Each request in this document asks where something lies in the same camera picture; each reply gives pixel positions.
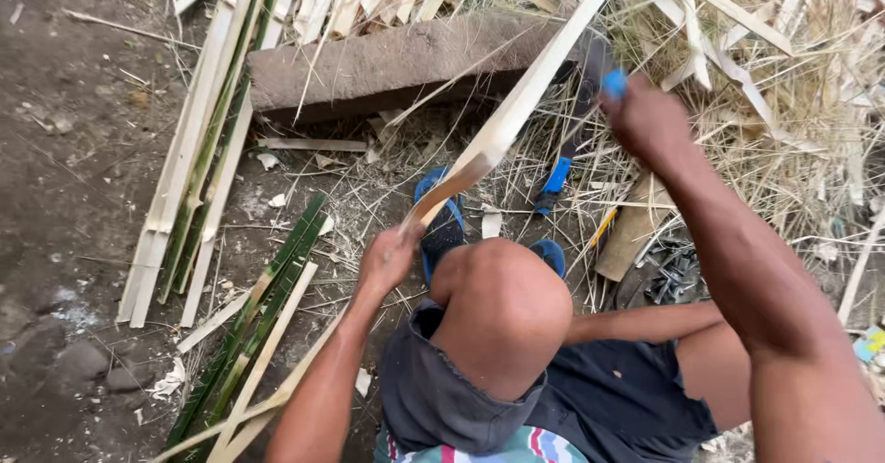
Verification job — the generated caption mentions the person's right hand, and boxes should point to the person's right hand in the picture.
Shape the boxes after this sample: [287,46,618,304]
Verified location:
[598,72,696,181]

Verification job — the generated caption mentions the person's left hand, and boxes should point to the person's left hand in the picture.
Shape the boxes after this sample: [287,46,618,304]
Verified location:
[356,224,426,305]

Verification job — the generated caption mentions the blue-handled machete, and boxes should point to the blue-handled machete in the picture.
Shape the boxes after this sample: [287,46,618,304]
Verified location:
[579,35,630,105]

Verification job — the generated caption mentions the long pale split bamboo strip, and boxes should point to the long pale split bamboo strip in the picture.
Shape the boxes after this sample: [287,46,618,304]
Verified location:
[400,0,621,239]

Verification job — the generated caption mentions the blue flip-flop sandal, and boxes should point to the blue flip-flop sandal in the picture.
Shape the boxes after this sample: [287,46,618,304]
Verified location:
[413,166,466,287]
[529,239,568,279]

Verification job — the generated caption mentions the blue and black knife sheath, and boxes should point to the blue and black knife sheath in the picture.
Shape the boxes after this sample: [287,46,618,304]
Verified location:
[533,131,589,217]

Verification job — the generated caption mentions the yellow pencil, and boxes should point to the yellow pencil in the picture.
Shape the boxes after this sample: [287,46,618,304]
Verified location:
[590,206,618,247]

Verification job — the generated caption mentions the person's left leg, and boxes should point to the person's left leg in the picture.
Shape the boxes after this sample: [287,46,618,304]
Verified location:
[429,237,575,403]

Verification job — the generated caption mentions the person's leg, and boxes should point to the person's leg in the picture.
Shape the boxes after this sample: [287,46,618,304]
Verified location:
[429,237,575,403]
[563,300,755,433]

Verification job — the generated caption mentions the brown bamboo tube piece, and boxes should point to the brown bamboo tube piece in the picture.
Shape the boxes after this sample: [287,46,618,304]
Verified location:
[595,171,675,283]

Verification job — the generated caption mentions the short pale bamboo slat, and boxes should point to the short pale bamboo slat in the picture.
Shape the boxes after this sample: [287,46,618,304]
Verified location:
[258,137,369,153]

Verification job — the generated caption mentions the dark grey shorts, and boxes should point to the dark grey shorts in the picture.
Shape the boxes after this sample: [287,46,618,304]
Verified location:
[379,297,721,463]

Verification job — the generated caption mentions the heap of bamboo shavings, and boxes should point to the heap of bamboo shavings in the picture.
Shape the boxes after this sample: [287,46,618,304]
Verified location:
[484,0,885,326]

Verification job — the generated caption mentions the pile of dark metal nails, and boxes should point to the pile of dark metal nails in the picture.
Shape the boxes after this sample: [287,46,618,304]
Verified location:
[632,238,709,306]

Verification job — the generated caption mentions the bundle of green bamboo strips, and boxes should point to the bundle of green bamboo strips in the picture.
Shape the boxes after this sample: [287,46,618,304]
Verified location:
[162,192,331,463]

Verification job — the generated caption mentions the brown wooden log block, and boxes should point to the brown wooden log block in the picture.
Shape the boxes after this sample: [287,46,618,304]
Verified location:
[247,10,583,127]

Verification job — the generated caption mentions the thin pale bamboo strips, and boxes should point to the thin pale bamboo strips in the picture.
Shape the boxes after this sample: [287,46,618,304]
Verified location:
[148,263,350,463]

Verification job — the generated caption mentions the person's right leg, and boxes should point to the person's right leg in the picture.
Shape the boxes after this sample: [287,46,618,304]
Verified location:
[563,300,755,433]

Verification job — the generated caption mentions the striped colourful shirt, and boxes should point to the striped colourful shirt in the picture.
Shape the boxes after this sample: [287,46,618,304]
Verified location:
[373,425,590,463]

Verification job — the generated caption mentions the bundle of long bamboo slats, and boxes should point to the bundle of long bamboo slats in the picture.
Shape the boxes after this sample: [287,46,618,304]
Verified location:
[116,0,302,330]

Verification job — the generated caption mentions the small grey stone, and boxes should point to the small grey stone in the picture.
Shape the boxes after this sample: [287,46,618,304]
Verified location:
[105,366,143,393]

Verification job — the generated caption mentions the colourful plastic wrapper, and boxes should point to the colourful plastic wrapper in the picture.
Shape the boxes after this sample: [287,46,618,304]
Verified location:
[852,325,885,365]

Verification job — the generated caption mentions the large grey stone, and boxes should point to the large grey stone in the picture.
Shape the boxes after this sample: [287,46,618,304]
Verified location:
[55,340,110,382]

